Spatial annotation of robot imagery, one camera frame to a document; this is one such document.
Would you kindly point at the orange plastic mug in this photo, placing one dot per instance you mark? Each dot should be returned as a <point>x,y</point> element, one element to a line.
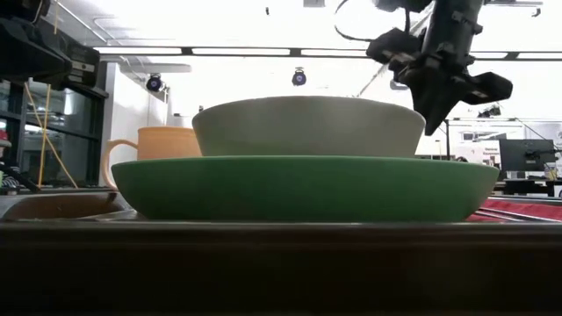
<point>169,142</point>

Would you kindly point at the black background desk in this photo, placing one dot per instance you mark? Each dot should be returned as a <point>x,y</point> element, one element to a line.
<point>527,186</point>

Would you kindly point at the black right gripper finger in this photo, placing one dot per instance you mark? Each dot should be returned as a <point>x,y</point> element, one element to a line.
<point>441,107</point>
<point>421,96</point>

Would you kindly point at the black hanging ceiling camera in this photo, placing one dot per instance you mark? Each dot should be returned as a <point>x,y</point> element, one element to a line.
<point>299,79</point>
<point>153,83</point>

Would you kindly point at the yellow background cup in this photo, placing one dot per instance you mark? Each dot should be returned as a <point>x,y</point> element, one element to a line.
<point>550,173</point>

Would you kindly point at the red cloth napkin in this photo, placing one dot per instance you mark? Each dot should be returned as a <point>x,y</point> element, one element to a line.
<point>535,210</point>

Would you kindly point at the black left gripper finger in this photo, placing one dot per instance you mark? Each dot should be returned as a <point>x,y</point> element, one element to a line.
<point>83,66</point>

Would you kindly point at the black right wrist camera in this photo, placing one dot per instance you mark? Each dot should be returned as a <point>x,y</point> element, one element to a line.
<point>393,46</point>

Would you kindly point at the person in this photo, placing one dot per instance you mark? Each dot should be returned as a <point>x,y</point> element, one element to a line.
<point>3,139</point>

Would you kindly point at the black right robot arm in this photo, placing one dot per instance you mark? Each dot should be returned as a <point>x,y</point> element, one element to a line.
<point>452,17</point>

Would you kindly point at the dark brown serving tray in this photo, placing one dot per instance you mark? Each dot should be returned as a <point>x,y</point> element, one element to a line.
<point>281,272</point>

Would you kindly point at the green plastic plate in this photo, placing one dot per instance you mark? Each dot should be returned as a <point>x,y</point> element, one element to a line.
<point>303,188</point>

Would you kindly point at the grey plastic bowl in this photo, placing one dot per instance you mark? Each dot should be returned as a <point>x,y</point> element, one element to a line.
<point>307,127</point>

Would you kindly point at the black computer monitor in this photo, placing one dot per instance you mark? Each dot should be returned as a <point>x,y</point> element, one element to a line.
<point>527,155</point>

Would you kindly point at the ceiling linear light strip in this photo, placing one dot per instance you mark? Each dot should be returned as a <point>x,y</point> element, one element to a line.
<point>241,51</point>

